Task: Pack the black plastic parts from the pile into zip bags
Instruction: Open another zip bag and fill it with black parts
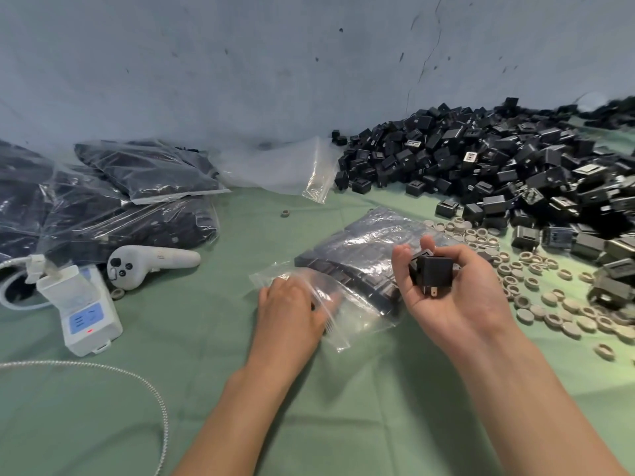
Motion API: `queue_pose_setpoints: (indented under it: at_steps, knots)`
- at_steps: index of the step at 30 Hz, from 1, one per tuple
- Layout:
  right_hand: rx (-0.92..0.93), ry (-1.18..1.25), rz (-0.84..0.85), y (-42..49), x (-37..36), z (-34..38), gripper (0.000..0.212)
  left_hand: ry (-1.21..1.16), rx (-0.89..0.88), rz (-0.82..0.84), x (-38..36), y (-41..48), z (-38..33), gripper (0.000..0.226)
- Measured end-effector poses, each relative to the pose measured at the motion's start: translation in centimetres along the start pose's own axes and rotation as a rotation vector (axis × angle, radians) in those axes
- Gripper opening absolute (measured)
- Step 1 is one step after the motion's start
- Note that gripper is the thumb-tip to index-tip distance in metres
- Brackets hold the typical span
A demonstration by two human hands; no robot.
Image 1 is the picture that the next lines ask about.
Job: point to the person's right hand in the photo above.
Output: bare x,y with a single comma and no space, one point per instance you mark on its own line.
461,307

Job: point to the person's left hand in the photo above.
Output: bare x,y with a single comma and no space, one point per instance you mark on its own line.
287,317

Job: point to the person's right thumb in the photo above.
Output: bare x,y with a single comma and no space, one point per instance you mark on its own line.
454,253

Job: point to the person's left fingers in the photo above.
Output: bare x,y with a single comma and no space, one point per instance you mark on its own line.
325,309

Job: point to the black relay block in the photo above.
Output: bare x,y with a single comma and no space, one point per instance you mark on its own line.
434,272

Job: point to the clear bag of black relays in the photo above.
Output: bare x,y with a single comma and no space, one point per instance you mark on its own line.
362,252

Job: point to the person's right forearm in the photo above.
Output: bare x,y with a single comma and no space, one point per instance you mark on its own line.
536,416

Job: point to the person's left forearm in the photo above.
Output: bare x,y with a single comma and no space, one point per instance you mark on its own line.
248,416

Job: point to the pile of loose black relays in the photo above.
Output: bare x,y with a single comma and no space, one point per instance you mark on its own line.
501,158

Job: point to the green table cloth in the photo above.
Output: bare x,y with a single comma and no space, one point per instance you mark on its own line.
198,317

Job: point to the empty clear plastic bag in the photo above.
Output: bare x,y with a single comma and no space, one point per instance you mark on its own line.
278,163

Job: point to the white handheld controller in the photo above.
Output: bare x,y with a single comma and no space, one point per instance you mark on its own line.
144,262

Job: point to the sealed bag of black parts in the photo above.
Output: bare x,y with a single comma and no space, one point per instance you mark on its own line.
154,168
22,203
149,225

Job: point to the white power bank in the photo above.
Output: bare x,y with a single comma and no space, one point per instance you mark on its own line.
82,307

